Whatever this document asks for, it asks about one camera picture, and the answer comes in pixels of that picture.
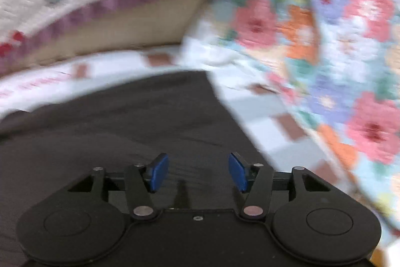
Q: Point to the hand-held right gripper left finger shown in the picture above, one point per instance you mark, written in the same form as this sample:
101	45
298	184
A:
157	173

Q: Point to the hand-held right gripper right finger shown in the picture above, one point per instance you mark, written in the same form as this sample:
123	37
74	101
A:
237	173

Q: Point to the dark grey knit sweater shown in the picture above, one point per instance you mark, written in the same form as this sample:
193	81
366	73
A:
125	117

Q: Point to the checked mat with dog print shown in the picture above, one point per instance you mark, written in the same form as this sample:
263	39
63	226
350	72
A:
256	129

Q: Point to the beige bed side panel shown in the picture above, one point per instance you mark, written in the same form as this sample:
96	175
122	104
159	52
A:
125	26

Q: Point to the floral patchwork quilt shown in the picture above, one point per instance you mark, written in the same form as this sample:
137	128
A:
359	35

